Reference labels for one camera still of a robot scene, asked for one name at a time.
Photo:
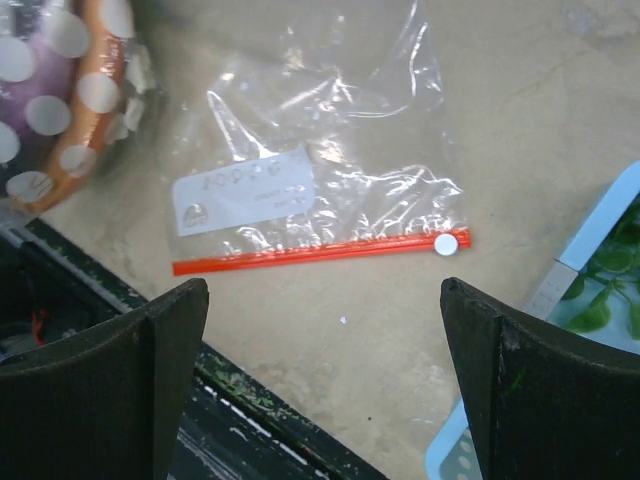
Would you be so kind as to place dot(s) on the polka dot zip bag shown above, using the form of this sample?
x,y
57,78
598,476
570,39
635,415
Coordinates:
x,y
65,100

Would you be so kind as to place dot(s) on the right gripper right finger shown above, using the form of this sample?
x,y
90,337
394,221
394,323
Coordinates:
x,y
541,402

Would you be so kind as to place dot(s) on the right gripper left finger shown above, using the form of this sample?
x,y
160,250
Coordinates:
x,y
105,403

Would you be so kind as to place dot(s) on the purple eggplant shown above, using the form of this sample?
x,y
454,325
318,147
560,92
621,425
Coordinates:
x,y
36,77

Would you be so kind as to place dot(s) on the green herb sprig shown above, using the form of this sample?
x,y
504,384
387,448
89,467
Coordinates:
x,y
602,303

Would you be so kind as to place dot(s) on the red zipper clear bag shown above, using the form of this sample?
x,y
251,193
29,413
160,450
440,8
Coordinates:
x,y
306,130

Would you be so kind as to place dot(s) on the blue plastic basket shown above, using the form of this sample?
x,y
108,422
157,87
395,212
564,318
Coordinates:
x,y
452,455

